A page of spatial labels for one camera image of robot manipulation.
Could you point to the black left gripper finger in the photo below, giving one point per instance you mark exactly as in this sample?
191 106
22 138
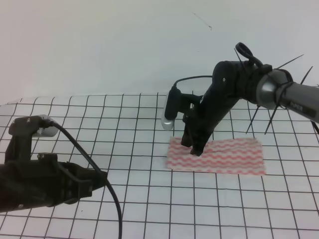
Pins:
98 180

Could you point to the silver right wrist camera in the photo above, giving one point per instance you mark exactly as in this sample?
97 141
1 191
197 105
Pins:
171 108

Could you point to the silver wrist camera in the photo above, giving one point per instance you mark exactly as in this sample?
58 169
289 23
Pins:
33 126
171 108

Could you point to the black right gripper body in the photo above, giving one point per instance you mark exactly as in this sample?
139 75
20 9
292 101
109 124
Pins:
206 115

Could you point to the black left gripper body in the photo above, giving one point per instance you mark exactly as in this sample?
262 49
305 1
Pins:
45 182

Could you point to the pink wavy striped towel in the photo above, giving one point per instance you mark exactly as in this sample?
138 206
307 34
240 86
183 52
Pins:
231 156

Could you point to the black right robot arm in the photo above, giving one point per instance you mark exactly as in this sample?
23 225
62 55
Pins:
263 86

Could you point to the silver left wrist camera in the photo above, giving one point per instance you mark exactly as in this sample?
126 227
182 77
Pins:
33 126

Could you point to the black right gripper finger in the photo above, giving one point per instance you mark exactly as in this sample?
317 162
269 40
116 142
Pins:
197 147
186 139

